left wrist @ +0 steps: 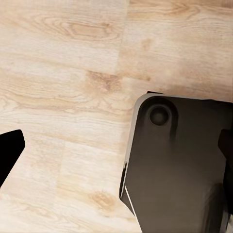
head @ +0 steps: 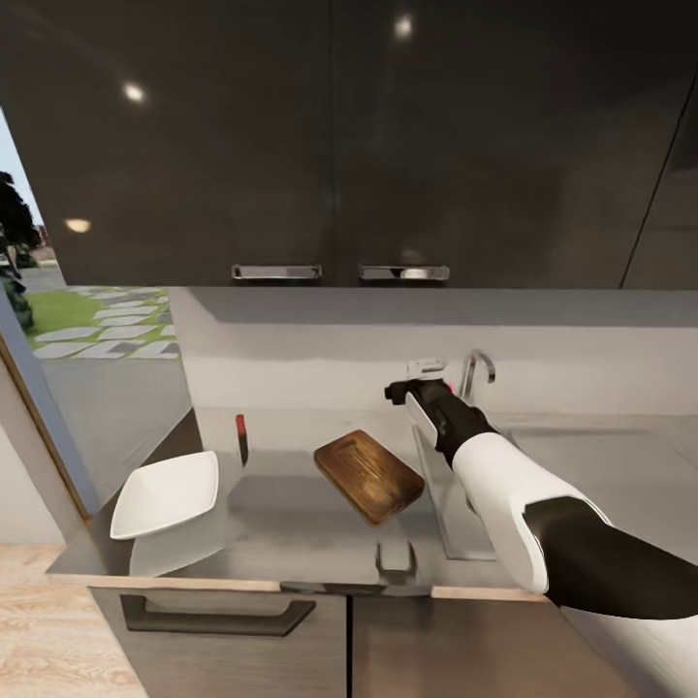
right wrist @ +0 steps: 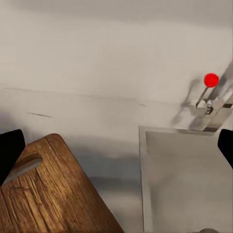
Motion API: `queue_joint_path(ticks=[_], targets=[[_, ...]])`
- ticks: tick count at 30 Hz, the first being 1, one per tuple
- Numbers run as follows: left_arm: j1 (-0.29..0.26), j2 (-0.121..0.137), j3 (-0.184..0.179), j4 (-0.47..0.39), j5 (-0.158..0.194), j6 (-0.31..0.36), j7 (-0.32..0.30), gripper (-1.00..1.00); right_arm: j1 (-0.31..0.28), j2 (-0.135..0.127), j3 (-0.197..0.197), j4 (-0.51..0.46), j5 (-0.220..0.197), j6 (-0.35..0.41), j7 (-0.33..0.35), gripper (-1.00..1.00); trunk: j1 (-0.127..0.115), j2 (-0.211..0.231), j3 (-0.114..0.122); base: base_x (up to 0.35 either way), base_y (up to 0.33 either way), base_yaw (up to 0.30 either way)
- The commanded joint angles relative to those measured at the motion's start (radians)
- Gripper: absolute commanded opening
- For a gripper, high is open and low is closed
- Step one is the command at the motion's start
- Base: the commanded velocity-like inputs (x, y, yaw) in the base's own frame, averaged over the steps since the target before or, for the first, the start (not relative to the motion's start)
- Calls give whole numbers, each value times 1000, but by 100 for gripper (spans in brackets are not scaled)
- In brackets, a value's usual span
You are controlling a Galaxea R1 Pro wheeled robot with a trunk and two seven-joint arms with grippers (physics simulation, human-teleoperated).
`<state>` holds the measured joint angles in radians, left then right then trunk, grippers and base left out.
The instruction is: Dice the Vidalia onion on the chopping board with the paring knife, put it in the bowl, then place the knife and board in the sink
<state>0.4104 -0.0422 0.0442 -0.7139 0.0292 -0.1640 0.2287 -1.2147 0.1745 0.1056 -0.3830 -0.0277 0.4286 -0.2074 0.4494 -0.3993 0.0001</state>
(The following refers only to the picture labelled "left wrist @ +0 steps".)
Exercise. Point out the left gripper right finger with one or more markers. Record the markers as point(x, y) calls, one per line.
point(225, 144)

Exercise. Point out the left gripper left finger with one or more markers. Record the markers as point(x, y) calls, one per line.
point(12, 145)

